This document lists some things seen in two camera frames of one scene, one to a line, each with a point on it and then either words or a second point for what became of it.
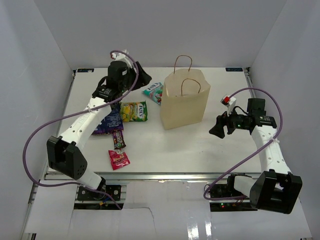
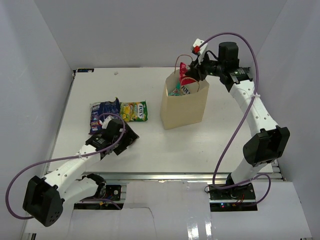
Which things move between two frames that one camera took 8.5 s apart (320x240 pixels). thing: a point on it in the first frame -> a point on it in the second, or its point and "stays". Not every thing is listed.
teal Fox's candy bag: [155, 92] -> [179, 91]
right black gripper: [221, 121] -> [194, 72]
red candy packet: [118, 160] -> [184, 79]
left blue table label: [85, 70] stays
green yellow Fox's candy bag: [134, 111] stays
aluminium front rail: [150, 176] stays
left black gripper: [143, 79] -> [129, 136]
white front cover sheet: [160, 210] stays
